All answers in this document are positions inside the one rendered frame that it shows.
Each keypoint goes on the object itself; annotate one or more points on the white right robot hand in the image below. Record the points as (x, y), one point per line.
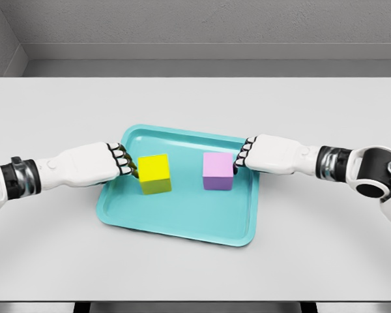
(267, 153)

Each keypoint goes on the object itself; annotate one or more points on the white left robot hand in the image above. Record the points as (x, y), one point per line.
(91, 163)

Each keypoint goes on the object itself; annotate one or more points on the purple cube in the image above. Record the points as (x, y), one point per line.
(217, 169)

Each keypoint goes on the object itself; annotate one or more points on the yellow cube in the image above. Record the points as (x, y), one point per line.
(153, 171)

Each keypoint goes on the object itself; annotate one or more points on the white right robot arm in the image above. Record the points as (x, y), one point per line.
(352, 169)

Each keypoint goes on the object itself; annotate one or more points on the teal tray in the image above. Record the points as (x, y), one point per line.
(189, 212)

